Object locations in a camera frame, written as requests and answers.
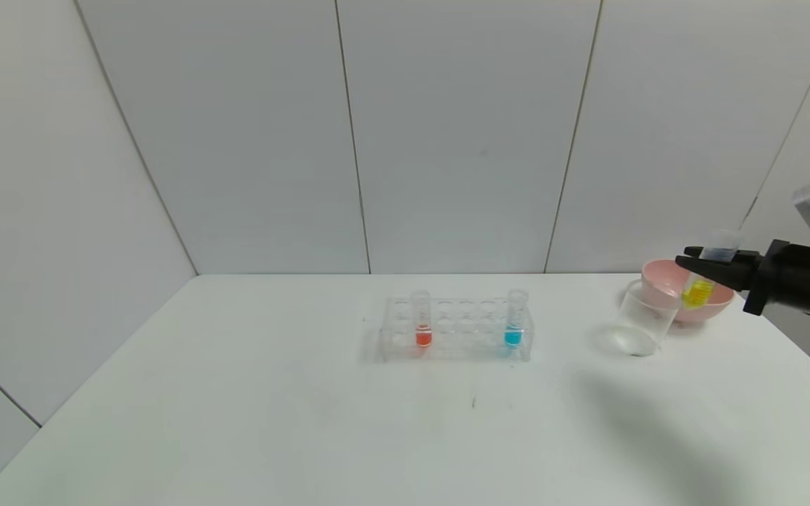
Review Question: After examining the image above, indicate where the test tube with yellow pigment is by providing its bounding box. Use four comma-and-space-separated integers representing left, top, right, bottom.
681, 228, 741, 310

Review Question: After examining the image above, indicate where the test tube with blue pigment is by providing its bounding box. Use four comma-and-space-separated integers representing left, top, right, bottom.
504, 290, 527, 349

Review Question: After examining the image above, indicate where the pink bowl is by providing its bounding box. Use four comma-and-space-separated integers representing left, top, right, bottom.
641, 260, 735, 325

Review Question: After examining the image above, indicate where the clear plastic test tube rack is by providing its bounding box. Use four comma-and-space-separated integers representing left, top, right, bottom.
382, 297, 534, 364

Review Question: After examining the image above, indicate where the clear plastic beaker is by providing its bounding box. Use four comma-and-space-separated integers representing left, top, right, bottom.
612, 280, 680, 358

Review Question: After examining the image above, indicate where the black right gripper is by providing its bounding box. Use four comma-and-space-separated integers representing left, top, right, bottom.
674, 239, 810, 323

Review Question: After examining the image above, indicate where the test tube with orange pigment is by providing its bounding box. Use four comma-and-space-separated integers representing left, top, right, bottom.
412, 292, 434, 349

